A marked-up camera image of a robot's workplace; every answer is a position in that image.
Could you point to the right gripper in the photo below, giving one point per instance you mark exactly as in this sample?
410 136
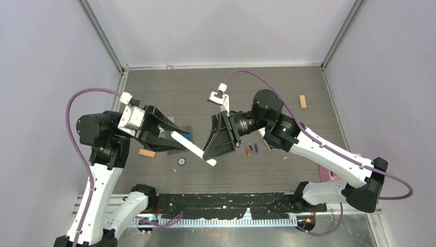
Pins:
221 144

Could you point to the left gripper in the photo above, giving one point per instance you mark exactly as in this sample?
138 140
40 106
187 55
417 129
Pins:
153 115

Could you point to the white remote control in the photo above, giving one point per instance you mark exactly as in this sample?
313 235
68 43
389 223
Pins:
192 147

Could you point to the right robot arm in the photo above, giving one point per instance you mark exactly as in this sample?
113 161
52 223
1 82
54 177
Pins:
282 132

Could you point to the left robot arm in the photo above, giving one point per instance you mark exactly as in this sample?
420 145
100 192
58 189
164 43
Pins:
109 135

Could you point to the wooden block left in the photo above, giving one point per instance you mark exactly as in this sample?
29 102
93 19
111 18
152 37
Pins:
147 153

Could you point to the wooden block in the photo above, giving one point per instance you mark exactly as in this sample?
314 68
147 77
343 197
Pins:
147 153
302 100

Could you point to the black gear lower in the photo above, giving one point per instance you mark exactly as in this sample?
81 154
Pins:
181 161

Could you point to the wooden block right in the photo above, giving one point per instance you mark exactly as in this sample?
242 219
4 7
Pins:
302 100

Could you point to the pink tape dispenser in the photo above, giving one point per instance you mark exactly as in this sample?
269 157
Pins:
328 175

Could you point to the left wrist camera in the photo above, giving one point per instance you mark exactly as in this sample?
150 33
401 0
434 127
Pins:
132 115

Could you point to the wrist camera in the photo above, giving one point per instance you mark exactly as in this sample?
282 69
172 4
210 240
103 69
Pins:
132 115
220 98

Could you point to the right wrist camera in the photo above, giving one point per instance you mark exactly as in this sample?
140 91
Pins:
220 98

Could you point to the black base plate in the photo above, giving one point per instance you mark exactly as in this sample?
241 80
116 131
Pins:
228 206

